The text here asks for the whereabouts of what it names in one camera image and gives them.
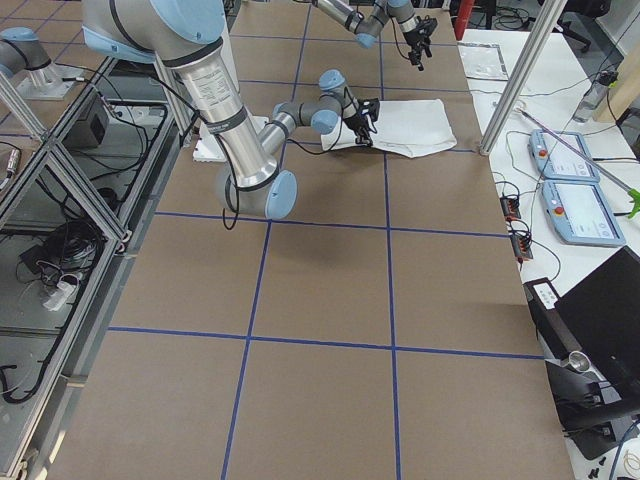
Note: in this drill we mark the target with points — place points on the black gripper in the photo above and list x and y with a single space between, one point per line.
357 121
413 39

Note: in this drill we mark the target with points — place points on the white long-sleeve printed shirt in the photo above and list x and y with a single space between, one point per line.
412 128

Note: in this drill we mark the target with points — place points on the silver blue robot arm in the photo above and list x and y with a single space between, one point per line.
368 29
187 38

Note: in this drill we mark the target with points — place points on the red fire extinguisher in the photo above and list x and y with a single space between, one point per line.
463 16

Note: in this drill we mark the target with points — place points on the small orange circuit board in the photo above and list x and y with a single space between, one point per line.
510 208

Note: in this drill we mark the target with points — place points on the upper blue teach pendant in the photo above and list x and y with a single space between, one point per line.
558 162

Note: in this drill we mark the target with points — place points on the blue teach pendant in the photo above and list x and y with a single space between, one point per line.
580 214
558 162

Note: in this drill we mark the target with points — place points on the clear water bottle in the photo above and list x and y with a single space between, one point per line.
594 95

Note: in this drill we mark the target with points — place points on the lower blue teach pendant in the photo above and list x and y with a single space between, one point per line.
580 214

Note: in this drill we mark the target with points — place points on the metal reacher grabber tool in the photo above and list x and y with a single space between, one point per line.
631 192

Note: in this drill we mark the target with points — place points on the black laptop computer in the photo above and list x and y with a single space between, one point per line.
599 316

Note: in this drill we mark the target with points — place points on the white power strip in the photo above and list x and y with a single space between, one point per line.
62 292

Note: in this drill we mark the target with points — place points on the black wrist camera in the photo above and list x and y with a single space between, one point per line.
370 108
426 26

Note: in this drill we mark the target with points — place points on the aluminium frame post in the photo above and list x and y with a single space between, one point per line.
536 40

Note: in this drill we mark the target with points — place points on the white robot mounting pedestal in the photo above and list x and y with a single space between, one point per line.
215 140

